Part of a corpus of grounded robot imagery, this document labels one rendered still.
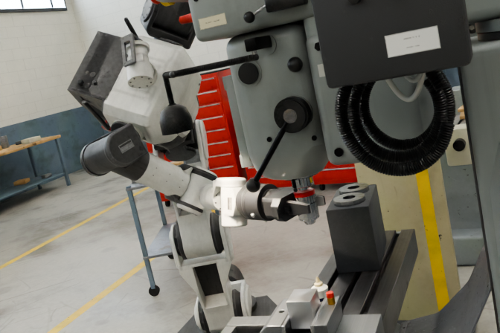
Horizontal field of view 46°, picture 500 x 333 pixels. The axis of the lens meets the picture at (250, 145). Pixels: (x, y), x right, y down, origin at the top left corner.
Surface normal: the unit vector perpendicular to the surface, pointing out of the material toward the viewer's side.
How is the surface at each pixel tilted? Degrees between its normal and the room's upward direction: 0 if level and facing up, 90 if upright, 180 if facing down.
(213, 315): 104
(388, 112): 90
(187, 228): 81
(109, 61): 58
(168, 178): 95
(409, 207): 90
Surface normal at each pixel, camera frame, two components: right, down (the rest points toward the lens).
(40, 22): 0.90, -0.13
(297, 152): -0.29, 0.52
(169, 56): -0.13, -0.37
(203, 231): -0.06, 0.01
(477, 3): -0.37, 0.22
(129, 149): 0.68, -0.23
